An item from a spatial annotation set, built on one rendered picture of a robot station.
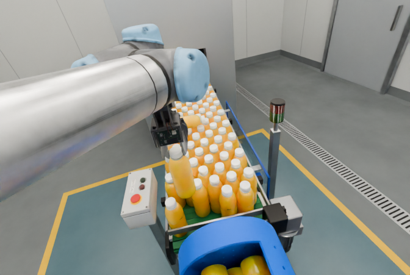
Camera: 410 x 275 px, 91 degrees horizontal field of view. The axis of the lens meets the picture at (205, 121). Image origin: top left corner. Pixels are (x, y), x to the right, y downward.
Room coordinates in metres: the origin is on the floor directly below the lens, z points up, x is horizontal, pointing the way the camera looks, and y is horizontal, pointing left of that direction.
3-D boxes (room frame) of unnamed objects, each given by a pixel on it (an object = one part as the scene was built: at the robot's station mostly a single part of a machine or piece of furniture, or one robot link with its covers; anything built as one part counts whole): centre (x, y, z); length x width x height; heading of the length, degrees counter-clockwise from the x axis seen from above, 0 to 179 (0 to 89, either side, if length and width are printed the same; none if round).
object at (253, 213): (0.43, 0.00, 0.96); 0.40 x 0.01 x 0.03; 95
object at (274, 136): (0.76, -0.33, 0.55); 0.04 x 0.04 x 1.10; 5
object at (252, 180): (0.55, -0.14, 0.99); 0.07 x 0.07 x 0.19
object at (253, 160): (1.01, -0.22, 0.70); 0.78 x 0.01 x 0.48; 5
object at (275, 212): (0.41, -0.20, 0.95); 0.10 x 0.07 x 0.10; 95
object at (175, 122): (0.44, 0.10, 1.46); 0.09 x 0.08 x 0.12; 5
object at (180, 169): (0.46, 0.10, 1.22); 0.07 x 0.07 x 0.19
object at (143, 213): (0.54, 0.30, 1.05); 0.20 x 0.10 x 0.10; 5
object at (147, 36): (0.44, 0.10, 1.62); 0.09 x 0.08 x 0.11; 149
